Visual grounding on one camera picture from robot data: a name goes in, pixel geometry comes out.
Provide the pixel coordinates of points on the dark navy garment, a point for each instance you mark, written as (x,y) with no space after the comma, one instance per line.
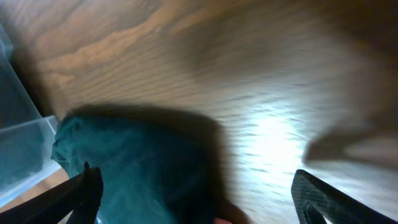
(150,174)

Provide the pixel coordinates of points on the clear plastic storage bin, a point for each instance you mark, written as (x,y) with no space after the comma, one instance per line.
(26,136)

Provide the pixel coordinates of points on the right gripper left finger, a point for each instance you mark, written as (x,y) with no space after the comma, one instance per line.
(79,198)

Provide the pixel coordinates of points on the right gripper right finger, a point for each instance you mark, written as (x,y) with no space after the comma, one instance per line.
(316,202)

